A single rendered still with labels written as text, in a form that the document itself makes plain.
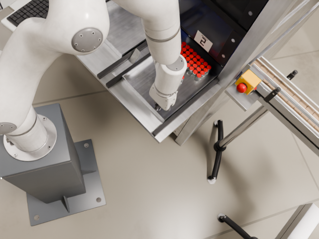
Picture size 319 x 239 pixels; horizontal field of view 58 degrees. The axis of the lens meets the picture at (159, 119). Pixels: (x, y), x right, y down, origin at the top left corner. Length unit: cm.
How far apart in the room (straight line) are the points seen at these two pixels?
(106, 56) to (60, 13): 80
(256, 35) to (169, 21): 48
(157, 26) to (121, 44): 70
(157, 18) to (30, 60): 28
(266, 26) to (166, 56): 40
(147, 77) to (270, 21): 54
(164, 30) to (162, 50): 8
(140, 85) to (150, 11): 66
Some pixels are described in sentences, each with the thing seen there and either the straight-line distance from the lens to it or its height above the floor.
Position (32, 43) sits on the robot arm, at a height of 147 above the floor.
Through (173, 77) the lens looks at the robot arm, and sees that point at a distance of 89.
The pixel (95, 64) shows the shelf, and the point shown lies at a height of 88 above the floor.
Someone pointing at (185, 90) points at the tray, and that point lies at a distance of 127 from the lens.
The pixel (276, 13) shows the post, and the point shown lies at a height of 134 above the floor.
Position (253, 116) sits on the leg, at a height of 67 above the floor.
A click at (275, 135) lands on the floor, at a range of 244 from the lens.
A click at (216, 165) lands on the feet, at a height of 11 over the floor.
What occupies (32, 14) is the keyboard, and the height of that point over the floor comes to 83.
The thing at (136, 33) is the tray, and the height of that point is 88.
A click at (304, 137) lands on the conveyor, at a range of 143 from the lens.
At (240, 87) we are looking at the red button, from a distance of 121.
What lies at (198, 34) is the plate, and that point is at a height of 103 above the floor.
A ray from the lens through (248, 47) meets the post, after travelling 113.
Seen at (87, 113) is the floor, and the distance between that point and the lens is 215.
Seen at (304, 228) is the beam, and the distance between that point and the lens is 172.
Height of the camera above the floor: 196
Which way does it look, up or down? 66 degrees down
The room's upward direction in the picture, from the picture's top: 23 degrees clockwise
